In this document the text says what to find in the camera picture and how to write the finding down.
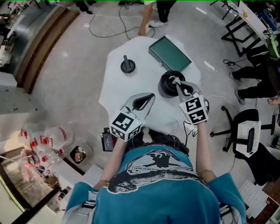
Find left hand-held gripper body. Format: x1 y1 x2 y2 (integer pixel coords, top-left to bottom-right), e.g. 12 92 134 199
110 92 156 143

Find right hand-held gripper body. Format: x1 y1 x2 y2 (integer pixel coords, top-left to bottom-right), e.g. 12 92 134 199
175 81 210 126

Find black cup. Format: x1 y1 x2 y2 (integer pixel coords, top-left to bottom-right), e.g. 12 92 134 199
157 70 187 98

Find black round item with handle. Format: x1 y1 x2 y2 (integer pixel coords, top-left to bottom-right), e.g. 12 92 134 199
120 55 137 74

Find person's right forearm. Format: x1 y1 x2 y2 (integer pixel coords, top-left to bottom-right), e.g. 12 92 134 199
194 121 217 183

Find person's left forearm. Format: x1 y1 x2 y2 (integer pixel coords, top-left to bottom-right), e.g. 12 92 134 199
93 137 129 191

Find black tablet with screen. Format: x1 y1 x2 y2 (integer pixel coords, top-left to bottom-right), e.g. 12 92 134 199
100 127 118 152

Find green rectangular box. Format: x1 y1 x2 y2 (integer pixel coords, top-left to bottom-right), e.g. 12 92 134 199
148 35 193 73

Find person's dark trousers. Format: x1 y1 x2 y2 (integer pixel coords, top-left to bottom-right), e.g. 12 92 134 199
131 128 190 156

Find black office chair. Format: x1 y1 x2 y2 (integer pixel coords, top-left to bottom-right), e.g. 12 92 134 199
210 105 277 158

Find white perforated basket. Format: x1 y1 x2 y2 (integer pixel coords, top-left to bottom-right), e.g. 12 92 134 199
237 120 262 158

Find white trash bin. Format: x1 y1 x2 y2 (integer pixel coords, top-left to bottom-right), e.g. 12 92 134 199
69 145 88 165

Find pile of clear plastic bags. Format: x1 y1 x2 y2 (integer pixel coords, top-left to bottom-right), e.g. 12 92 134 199
20 125 75 167

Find person's teal printed shirt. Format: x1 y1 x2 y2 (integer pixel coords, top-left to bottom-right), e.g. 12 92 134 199
62 143 248 224

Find black bag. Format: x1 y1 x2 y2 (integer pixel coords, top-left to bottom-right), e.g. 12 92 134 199
246 142 280 187

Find green round object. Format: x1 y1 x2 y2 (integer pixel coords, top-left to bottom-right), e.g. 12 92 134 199
266 32 280 60

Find white paper sheets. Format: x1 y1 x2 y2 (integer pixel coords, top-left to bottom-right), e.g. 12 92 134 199
238 179 274 220

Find brown wooden steps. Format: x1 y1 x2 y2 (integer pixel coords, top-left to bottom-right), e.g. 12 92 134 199
14 5 81 95

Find glass display cabinet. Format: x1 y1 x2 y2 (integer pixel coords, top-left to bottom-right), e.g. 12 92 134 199
0 148 62 209

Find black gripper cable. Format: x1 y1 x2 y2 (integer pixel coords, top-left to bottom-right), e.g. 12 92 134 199
183 120 199 145

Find black power adapter with cable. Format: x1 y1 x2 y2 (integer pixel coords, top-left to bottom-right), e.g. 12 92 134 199
223 58 248 67

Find grey floor cable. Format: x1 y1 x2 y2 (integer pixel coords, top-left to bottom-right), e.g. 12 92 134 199
88 1 156 39

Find white table with black frame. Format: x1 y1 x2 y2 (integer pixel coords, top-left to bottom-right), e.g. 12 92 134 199
220 0 272 58

